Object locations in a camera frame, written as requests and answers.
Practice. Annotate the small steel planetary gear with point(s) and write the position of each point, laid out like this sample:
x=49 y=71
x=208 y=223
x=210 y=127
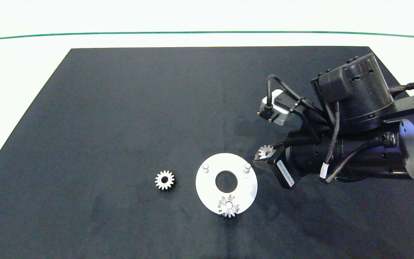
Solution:
x=267 y=148
x=160 y=180
x=222 y=206

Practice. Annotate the round white plate with pins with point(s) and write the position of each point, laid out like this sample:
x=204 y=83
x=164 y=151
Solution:
x=207 y=185

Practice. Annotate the thin green tape line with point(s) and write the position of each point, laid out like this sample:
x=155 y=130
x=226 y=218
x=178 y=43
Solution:
x=207 y=32

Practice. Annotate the dark rectangular mat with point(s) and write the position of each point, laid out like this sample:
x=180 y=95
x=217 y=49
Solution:
x=102 y=144

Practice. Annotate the silver boxy wrist camera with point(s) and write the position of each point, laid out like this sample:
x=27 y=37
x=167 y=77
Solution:
x=282 y=111

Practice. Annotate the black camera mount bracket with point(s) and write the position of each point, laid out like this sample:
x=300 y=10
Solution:
x=309 y=122

